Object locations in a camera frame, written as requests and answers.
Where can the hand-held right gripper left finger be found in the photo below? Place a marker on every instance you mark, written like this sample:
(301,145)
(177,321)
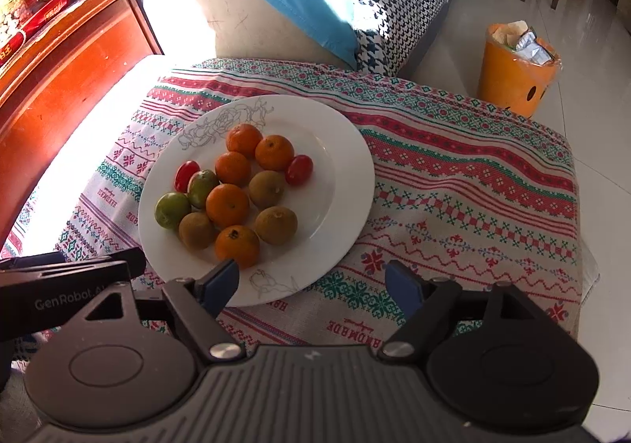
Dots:
(222,285)

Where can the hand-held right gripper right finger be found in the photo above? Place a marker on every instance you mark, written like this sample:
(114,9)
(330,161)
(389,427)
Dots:
(404,287)

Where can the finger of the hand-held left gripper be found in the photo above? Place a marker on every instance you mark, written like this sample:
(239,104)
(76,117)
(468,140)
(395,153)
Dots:
(129,260)

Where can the brown kiwi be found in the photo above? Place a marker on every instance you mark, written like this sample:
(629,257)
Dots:
(276,225)
(196,230)
(266,189)

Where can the green plum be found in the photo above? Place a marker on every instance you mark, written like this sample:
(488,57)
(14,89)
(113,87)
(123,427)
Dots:
(172,210)
(202,189)

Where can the red cherry tomato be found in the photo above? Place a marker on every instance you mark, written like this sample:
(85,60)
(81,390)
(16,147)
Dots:
(186,175)
(299,169)

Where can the white floral plate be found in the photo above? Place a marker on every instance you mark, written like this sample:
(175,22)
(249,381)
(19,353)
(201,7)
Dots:
(320,152)

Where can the patterned woven tablecloth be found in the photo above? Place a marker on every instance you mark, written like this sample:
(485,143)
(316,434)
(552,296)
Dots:
(468,206)

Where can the red wooden cabinet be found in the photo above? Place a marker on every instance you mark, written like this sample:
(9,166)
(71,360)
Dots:
(74,78)

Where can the orange trash bin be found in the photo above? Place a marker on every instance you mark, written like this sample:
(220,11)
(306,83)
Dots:
(507,83)

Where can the beige sofa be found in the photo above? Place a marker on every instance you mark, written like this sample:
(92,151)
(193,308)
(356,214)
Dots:
(246,33)

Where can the silver foil wrappers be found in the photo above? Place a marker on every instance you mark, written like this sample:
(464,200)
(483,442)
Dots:
(535,48)

